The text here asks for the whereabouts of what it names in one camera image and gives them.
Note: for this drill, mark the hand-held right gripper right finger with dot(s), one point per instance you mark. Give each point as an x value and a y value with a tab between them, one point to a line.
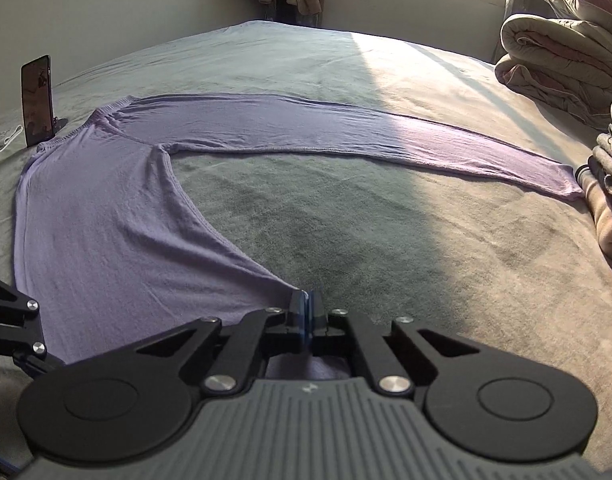
313	322

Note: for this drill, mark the purple pants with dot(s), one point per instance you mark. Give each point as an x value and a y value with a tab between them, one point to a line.
110	220

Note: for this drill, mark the black phone stand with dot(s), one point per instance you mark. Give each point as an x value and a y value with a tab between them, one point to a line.
60	124

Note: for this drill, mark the folded black garment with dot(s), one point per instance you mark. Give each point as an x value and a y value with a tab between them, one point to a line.
586	172

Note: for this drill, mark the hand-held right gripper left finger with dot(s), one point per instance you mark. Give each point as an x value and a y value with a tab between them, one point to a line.
300	322

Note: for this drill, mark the pink pillow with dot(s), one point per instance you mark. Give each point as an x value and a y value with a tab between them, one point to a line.
586	0

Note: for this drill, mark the black smartphone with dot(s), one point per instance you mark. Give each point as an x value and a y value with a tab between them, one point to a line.
37	100

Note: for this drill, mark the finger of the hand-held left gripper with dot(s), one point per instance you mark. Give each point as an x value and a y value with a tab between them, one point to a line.
15	310

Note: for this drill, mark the folded beige pink quilt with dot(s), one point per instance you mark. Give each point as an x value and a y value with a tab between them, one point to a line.
551	55

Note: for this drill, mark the folded grey garment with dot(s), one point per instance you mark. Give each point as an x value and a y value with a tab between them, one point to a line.
611	165

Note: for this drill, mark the folded beige garment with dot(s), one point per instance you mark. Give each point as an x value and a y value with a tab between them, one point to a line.
608	220

